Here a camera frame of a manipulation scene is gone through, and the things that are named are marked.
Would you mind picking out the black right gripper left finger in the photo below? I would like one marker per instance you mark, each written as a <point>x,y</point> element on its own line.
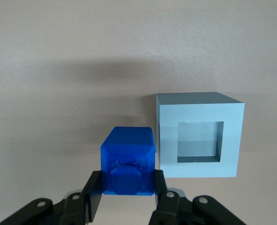
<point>77,206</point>

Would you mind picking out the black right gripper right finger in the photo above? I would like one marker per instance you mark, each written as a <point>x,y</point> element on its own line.
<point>173,206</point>

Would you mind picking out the dark blue block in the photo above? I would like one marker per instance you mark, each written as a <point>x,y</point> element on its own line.
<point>129,145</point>

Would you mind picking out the light blue hollow cube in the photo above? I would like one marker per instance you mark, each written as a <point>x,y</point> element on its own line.
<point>199,112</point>

